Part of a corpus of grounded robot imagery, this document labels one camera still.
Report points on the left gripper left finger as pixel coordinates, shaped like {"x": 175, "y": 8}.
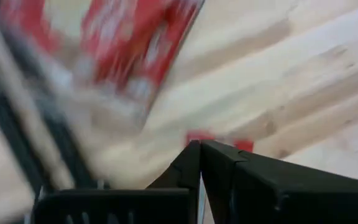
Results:
{"x": 166, "y": 205}

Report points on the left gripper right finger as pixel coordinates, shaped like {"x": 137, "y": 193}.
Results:
{"x": 275, "y": 193}

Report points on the black aluminium table frame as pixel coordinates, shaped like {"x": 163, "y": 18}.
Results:
{"x": 64, "y": 137}

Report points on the red popcorn bag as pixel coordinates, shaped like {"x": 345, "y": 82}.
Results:
{"x": 244, "y": 146}
{"x": 129, "y": 46}

